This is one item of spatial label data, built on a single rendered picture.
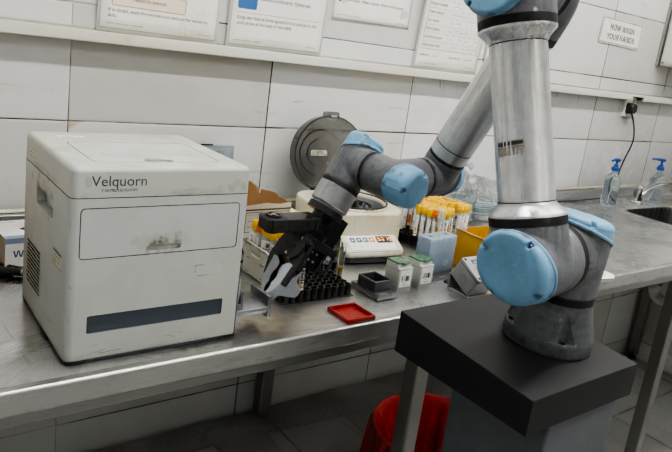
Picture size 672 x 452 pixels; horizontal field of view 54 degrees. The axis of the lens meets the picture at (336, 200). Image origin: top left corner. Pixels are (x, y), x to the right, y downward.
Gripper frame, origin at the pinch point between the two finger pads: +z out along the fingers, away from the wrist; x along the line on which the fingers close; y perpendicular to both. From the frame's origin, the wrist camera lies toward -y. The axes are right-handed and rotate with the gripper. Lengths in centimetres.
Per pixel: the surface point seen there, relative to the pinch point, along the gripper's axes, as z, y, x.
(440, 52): -89, 58, 59
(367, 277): -13.2, 25.1, 4.2
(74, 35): -25, -37, 56
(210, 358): 11.8, -9.5, -8.4
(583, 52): -134, 122, 60
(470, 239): -35, 53, 7
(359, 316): -5.6, 18.7, -5.5
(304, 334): 1.9, 6.2, -7.9
